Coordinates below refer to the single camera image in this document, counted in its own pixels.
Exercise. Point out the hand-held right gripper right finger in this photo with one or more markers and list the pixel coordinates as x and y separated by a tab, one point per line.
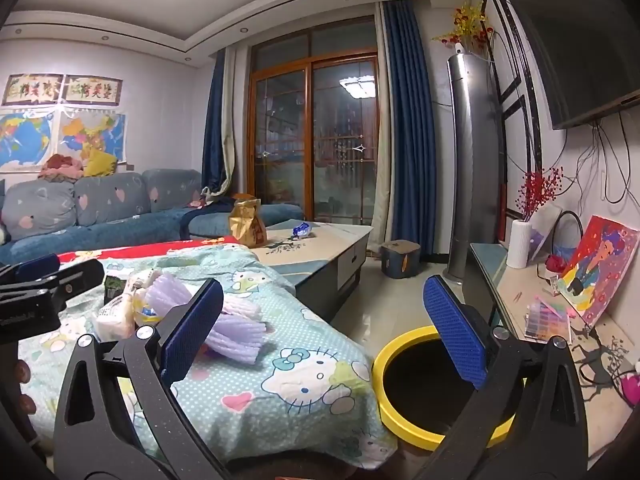
457	330

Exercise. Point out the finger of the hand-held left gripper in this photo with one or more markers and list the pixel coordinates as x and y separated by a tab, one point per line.
75	277
37	266

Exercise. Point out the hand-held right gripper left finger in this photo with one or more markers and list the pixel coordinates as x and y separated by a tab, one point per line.
192	330

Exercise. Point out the green snack packet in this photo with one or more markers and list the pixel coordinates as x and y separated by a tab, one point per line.
113	290

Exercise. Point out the foam fruit net sleeve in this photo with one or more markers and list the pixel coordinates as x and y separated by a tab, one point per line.
170	290
235	332

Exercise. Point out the white plastic bag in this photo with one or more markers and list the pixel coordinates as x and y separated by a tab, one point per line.
115	317

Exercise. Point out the yellow rimmed waste bin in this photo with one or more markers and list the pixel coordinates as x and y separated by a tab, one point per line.
385	395

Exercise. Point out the person's left hand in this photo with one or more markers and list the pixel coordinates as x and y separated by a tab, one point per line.
24	385

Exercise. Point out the long tv cabinet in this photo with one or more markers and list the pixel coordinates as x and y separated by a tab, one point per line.
510	300

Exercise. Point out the red printed cloth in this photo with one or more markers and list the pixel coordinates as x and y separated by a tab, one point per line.
150	249

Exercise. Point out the blue heart pattern sofa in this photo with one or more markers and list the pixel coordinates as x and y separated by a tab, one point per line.
110	200

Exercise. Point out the clear bead organiser box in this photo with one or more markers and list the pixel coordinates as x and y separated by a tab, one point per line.
547	320

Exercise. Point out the blue storage stool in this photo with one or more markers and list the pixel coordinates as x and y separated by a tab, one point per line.
400	260

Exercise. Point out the pile of clothes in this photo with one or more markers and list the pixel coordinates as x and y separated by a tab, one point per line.
62	167

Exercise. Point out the white ribbed vase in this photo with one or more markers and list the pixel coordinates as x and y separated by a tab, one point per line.
519	242

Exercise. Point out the cartoon cat printed blanket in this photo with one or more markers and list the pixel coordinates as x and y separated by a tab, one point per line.
300	375

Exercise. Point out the small red flower ornament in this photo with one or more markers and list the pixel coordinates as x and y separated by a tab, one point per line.
554	263

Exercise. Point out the yellow pillow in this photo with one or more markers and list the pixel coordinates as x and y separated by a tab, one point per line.
100	162

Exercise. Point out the brown paper bag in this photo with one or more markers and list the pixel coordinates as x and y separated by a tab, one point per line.
246	222

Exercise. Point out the world map poster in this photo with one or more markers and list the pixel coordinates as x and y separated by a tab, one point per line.
25	140

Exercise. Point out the small purple canvas painting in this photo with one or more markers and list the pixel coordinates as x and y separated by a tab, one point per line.
545	232

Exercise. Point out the country map poster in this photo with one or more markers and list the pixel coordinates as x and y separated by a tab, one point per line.
95	132

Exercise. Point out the blue white snack wrapper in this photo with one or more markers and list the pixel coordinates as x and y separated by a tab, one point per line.
302	230

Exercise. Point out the grey coffee table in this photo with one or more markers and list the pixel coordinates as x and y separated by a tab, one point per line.
325	260

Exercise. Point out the colourful portrait painting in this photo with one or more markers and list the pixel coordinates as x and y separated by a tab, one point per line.
600	270

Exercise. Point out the grey tower air conditioner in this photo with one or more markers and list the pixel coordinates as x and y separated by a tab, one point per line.
472	170

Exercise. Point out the beige curtain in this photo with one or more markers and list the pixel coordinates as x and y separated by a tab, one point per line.
234	110
382	185

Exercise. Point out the framed calligraphy picture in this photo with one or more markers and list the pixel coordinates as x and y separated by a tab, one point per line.
32	91
93	91

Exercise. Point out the pink white plastic object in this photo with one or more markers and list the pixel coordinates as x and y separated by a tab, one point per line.
631	387

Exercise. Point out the blue curtain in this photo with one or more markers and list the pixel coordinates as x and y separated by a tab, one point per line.
412	135
214	135

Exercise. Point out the wooden sliding glass door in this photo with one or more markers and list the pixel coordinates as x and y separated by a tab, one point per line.
320	135

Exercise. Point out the yellow artificial flowers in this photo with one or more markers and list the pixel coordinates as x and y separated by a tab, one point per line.
467	22

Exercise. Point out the white security camera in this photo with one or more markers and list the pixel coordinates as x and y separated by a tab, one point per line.
459	49

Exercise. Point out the wall mounted television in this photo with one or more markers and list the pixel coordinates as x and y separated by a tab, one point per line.
575	35

